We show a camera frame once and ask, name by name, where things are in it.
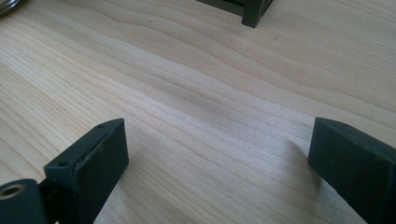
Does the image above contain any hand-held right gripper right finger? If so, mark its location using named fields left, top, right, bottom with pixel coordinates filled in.
left=307, top=117, right=396, bottom=224

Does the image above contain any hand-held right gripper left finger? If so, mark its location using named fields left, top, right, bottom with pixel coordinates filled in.
left=38, top=118, right=130, bottom=224

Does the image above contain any white bottle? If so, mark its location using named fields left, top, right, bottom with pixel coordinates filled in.
left=0, top=0, right=21, bottom=16

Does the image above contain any black two-tier metal rack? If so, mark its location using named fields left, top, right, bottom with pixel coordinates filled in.
left=195, top=0, right=275, bottom=29

